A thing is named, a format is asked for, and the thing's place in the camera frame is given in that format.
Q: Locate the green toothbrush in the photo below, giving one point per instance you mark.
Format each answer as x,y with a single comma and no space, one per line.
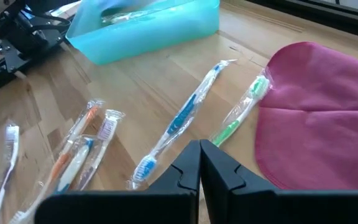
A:
228,132
126,17

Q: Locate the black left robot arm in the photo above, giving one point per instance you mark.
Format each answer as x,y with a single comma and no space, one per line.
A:
26,34

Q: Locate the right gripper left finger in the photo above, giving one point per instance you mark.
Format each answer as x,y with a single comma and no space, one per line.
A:
166,205

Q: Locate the orange wrapped toothbrush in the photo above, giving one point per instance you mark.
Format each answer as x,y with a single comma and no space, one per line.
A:
59,163

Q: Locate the purple wrapped toothbrush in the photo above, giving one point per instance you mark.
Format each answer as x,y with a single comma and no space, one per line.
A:
11,137
107,127

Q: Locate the blue toothbrush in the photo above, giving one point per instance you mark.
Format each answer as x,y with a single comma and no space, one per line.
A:
182,116
73,166

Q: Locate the magenta cloth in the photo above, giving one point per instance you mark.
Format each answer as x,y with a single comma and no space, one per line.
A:
315,118

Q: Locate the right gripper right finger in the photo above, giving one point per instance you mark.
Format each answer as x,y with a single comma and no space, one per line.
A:
244,205

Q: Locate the light turquoise plastic bin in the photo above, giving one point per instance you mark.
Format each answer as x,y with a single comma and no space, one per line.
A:
151,34

